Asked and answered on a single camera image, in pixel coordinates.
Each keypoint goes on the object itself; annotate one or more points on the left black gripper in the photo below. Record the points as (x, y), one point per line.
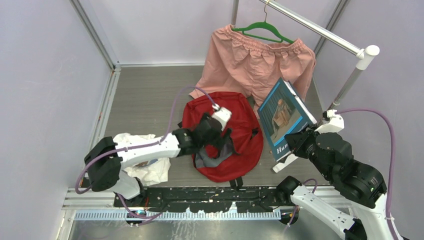
(219, 140)

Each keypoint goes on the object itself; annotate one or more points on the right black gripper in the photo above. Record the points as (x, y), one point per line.
(295, 140)

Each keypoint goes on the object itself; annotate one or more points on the blue book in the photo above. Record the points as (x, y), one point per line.
(283, 112)

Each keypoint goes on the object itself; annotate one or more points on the red backpack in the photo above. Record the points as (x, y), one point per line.
(242, 148)

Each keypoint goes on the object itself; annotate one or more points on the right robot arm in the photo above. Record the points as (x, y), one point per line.
(360, 183)

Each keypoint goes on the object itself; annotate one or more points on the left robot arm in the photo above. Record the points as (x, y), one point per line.
(107, 161)

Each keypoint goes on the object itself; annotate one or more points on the white crumpled cloth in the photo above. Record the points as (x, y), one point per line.
(150, 172)

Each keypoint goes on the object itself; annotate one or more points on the pink skirt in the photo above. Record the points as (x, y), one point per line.
(238, 63)

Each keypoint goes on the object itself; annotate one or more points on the green clothes hanger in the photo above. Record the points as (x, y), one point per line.
(263, 30)

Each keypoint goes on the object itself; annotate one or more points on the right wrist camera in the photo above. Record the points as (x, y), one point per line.
(332, 122)

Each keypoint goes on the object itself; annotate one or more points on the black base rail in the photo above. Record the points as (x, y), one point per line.
(250, 199)

